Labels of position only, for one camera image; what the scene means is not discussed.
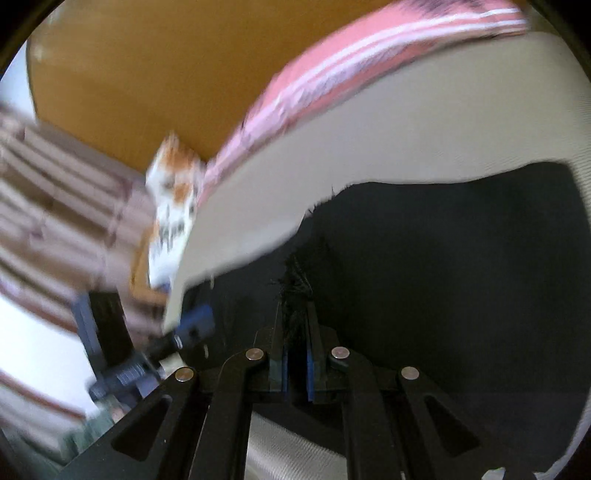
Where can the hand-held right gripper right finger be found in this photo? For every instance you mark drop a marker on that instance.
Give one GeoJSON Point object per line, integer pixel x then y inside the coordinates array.
{"type": "Point", "coordinates": [310, 374]}

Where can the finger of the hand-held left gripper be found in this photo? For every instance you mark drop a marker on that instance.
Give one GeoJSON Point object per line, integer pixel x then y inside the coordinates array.
{"type": "Point", "coordinates": [196, 323]}
{"type": "Point", "coordinates": [106, 323]}

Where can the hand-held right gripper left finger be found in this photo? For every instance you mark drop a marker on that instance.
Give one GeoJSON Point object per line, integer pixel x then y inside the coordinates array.
{"type": "Point", "coordinates": [285, 374]}

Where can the black pants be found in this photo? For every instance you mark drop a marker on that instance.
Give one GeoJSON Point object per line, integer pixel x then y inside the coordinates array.
{"type": "Point", "coordinates": [438, 277]}

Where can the wicker chair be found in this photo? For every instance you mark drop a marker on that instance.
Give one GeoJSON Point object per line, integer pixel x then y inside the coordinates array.
{"type": "Point", "coordinates": [141, 277]}

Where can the striped curtain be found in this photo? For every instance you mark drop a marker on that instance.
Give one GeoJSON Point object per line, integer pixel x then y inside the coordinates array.
{"type": "Point", "coordinates": [55, 207]}

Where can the white orange floral pillow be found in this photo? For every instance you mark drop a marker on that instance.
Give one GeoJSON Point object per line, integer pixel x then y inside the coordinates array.
{"type": "Point", "coordinates": [171, 184]}

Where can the woven bamboo headboard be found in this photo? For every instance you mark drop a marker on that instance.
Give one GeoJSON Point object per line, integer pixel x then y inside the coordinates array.
{"type": "Point", "coordinates": [138, 69]}

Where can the pink striped tree-print pillow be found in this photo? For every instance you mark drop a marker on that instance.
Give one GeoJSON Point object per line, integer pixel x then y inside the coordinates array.
{"type": "Point", "coordinates": [323, 83]}

